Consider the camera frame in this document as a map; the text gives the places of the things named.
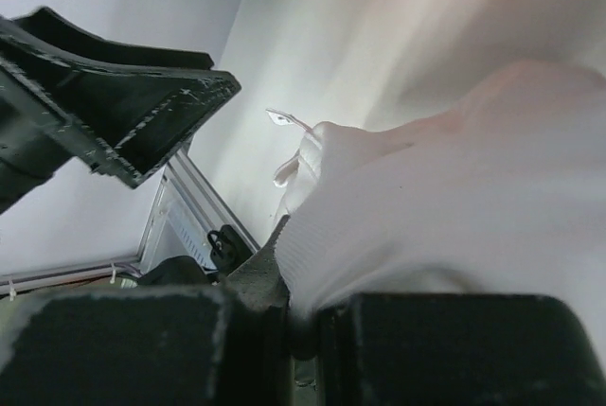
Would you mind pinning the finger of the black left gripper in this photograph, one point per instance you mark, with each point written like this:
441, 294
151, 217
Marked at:
123, 109

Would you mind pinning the aluminium front frame rail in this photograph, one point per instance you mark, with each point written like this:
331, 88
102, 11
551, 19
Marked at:
80, 226

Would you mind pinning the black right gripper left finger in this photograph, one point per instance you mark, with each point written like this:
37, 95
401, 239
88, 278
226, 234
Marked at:
183, 343

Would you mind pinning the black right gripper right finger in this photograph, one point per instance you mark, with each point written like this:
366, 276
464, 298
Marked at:
455, 349

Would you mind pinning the grey slotted cable duct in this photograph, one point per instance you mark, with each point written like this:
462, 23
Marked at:
191, 236

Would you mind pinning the white cloth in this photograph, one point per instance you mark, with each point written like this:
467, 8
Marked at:
423, 145

